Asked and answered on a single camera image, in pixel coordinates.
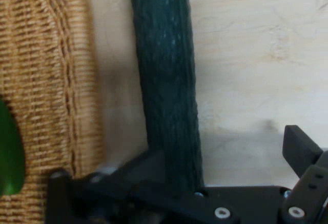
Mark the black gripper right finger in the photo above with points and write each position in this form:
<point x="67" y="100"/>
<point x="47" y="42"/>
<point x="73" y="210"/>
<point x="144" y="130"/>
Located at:
<point x="305" y="172"/>

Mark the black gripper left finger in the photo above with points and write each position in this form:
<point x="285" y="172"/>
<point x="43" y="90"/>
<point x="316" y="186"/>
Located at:
<point x="102" y="198"/>

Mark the green bell pepper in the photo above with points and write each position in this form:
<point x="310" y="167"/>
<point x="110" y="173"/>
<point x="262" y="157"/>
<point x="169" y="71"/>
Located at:
<point x="9" y="152"/>

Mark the dark green cucumber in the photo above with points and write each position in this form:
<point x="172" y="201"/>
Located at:
<point x="166" y="80"/>

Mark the bamboo cutting board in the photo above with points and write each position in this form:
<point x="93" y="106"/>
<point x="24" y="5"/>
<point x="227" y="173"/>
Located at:
<point x="256" y="55"/>

